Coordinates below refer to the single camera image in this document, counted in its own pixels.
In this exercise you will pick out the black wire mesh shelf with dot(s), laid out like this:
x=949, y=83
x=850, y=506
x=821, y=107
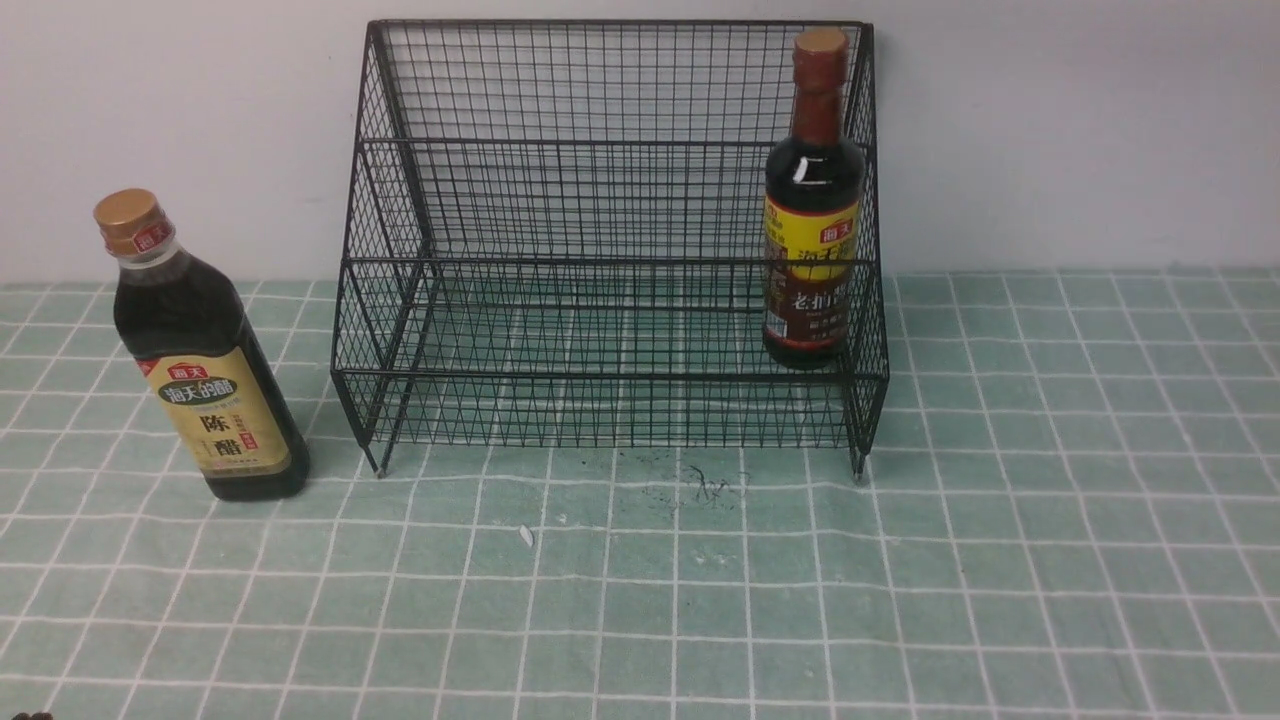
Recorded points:
x=554, y=238

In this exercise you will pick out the soy sauce bottle brown cap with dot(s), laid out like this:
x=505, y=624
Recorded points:
x=814, y=183

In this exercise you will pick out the vinegar bottle gold cap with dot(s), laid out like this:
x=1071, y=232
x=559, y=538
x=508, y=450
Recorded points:
x=185, y=326

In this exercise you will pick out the green checkered tablecloth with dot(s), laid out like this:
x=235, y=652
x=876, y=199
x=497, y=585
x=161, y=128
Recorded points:
x=1072, y=512

